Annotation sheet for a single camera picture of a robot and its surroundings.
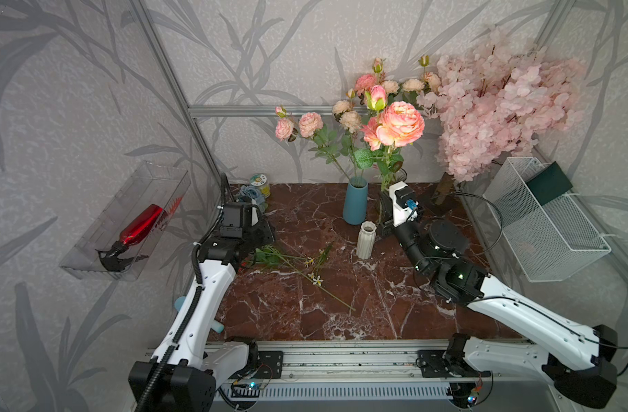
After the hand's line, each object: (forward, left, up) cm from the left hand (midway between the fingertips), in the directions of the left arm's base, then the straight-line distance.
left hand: (272, 228), depth 77 cm
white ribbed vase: (+2, -30, -10) cm, 32 cm away
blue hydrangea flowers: (+25, +13, -11) cm, 30 cm away
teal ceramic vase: (+19, -28, -9) cm, 35 cm away
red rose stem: (+2, +6, -22) cm, 23 cm away
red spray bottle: (-16, +34, +10) cm, 39 cm away
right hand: (-3, -30, +20) cm, 37 cm away
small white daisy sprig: (-1, -13, -21) cm, 25 cm away
